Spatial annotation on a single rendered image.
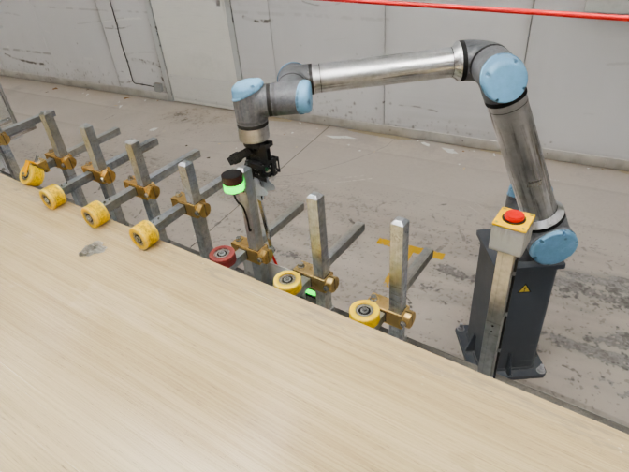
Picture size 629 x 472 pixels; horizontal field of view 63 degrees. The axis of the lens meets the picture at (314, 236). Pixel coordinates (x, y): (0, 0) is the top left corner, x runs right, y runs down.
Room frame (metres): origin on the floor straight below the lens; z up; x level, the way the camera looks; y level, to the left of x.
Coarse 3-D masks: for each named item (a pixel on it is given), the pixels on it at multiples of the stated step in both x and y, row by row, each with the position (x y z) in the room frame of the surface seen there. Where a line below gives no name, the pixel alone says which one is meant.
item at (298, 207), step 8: (288, 208) 1.56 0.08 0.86; (296, 208) 1.55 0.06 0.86; (280, 216) 1.51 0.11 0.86; (288, 216) 1.51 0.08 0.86; (272, 224) 1.46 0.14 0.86; (280, 224) 1.47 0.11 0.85; (264, 232) 1.42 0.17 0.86; (272, 232) 1.44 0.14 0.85; (264, 240) 1.40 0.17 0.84; (240, 256) 1.30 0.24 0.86
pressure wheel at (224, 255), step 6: (222, 246) 1.30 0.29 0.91; (228, 246) 1.29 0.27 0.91; (210, 252) 1.27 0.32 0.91; (216, 252) 1.27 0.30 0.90; (222, 252) 1.26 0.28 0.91; (228, 252) 1.27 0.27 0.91; (234, 252) 1.26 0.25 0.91; (210, 258) 1.25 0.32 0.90; (216, 258) 1.24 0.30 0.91; (222, 258) 1.23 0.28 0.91; (228, 258) 1.23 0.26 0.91; (234, 258) 1.25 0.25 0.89; (222, 264) 1.23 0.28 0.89; (228, 264) 1.23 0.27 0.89
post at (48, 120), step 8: (40, 112) 1.93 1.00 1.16; (48, 112) 1.93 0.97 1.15; (48, 120) 1.92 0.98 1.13; (48, 128) 1.91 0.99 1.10; (56, 128) 1.93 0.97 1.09; (48, 136) 1.93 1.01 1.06; (56, 136) 1.92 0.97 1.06; (56, 144) 1.91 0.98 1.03; (64, 144) 1.94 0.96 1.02; (56, 152) 1.92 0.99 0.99; (64, 152) 1.93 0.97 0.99; (72, 176) 1.92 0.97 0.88; (72, 192) 1.92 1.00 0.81; (80, 192) 1.93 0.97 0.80; (80, 200) 1.92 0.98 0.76
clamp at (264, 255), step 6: (234, 240) 1.38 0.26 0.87; (246, 240) 1.37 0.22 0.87; (234, 246) 1.36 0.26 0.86; (240, 246) 1.34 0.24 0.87; (246, 246) 1.33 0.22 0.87; (264, 246) 1.33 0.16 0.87; (246, 252) 1.32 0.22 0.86; (252, 252) 1.31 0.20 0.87; (258, 252) 1.30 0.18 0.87; (264, 252) 1.30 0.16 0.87; (270, 252) 1.31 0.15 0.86; (246, 258) 1.33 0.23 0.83; (252, 258) 1.31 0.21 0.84; (258, 258) 1.29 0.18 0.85; (264, 258) 1.29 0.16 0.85; (270, 258) 1.31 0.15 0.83; (258, 264) 1.30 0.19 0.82
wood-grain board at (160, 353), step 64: (0, 192) 1.80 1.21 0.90; (0, 256) 1.36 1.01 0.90; (64, 256) 1.33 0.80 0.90; (128, 256) 1.30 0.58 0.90; (192, 256) 1.27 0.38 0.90; (0, 320) 1.06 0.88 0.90; (64, 320) 1.03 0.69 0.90; (128, 320) 1.01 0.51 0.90; (192, 320) 0.99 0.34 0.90; (256, 320) 0.97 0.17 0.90; (320, 320) 0.95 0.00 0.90; (0, 384) 0.83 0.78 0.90; (64, 384) 0.81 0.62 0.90; (128, 384) 0.80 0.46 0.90; (192, 384) 0.78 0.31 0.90; (256, 384) 0.76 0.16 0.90; (320, 384) 0.75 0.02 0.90; (384, 384) 0.73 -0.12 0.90; (448, 384) 0.72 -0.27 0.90; (0, 448) 0.66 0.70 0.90; (64, 448) 0.64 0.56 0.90; (128, 448) 0.63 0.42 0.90; (192, 448) 0.62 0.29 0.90; (256, 448) 0.60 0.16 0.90; (320, 448) 0.59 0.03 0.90; (384, 448) 0.58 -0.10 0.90; (448, 448) 0.57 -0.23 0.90; (512, 448) 0.55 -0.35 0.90; (576, 448) 0.54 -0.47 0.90
